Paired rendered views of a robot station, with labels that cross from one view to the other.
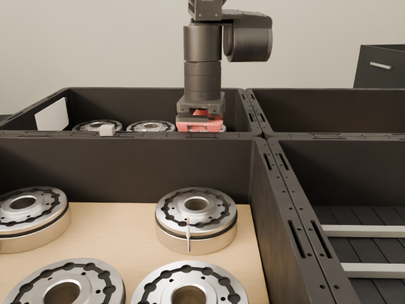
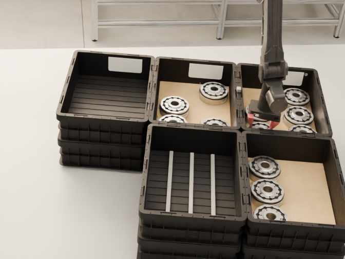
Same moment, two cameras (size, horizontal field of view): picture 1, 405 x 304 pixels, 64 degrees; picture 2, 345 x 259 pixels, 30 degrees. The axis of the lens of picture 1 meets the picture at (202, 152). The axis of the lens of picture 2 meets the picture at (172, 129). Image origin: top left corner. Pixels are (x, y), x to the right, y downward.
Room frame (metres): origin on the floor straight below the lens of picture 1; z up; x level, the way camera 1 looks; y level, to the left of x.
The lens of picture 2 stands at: (0.14, -1.70, 2.21)
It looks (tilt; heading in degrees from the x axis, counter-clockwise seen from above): 39 degrees down; 88
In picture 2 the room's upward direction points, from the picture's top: 5 degrees clockwise
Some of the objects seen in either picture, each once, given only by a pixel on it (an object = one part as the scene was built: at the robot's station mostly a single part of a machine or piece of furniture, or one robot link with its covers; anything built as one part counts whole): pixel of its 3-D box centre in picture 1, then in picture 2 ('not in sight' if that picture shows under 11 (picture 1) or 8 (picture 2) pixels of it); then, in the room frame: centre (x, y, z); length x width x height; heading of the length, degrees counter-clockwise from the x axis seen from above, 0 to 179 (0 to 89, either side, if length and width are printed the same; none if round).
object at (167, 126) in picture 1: (150, 128); (299, 115); (0.65, 0.11, 0.86); 0.10 x 0.10 x 0.01
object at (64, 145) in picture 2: not in sight; (108, 122); (-0.03, 0.12, 0.76); 0.40 x 0.30 x 0.12; 89
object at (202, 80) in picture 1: (202, 85); (266, 103); (0.50, 0.00, 0.98); 0.10 x 0.07 x 0.07; 174
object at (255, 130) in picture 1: (141, 111); (281, 99); (0.57, 0.11, 0.92); 0.40 x 0.30 x 0.02; 89
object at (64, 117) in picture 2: not in sight; (108, 86); (-0.03, 0.12, 0.92); 0.40 x 0.30 x 0.02; 89
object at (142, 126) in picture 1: (150, 126); (299, 114); (0.65, 0.11, 0.86); 0.05 x 0.05 x 0.01
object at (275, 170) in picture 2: not in sight; (264, 166); (0.50, -0.18, 0.86); 0.10 x 0.10 x 0.01
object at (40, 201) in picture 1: (23, 204); (214, 89); (0.35, 0.23, 0.86); 0.05 x 0.05 x 0.01
